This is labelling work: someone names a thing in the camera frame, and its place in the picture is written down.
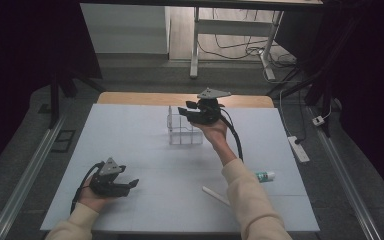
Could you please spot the white panel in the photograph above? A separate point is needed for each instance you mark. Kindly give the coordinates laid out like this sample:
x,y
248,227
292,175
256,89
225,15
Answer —
x,y
123,28

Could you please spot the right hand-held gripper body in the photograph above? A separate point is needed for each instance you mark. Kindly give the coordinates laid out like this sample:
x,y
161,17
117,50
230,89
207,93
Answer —
x,y
206,113

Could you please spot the white table sheet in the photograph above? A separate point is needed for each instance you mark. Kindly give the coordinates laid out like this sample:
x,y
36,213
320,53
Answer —
x,y
146,140

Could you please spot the person's left hand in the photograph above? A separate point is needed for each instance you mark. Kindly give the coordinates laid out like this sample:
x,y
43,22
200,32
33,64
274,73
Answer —
x,y
93,200

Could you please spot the white power strip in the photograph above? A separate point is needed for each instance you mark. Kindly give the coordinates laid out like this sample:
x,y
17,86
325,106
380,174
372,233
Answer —
x,y
298,150

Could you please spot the green and white glue stick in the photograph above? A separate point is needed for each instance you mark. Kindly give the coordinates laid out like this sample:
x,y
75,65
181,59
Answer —
x,y
266,176

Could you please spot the small white adapter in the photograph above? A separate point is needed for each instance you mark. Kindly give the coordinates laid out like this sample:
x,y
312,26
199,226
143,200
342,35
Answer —
x,y
318,120

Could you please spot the black curtain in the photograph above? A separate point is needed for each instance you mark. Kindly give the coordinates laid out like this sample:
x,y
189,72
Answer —
x,y
373,100
13,66

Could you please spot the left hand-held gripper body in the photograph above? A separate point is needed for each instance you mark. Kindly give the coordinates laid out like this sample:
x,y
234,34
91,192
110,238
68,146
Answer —
x,y
108,185

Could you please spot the clear acrylic organizer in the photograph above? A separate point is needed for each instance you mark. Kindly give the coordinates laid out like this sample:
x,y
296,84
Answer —
x,y
186,136

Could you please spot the black floor frame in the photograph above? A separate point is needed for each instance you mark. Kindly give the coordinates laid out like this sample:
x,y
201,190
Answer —
x,y
54,146

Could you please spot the white-legged desk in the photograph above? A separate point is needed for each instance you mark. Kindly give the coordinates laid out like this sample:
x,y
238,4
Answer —
x,y
195,50

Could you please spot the person's right hand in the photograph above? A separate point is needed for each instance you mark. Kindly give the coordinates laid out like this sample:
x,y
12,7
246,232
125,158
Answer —
x,y
215,131

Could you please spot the aluminium rail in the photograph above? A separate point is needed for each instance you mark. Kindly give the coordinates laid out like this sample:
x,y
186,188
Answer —
x,y
343,180
26,180

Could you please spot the black metal stand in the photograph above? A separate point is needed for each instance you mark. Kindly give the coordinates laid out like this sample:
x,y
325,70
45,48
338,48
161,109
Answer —
x,y
54,100
326,100

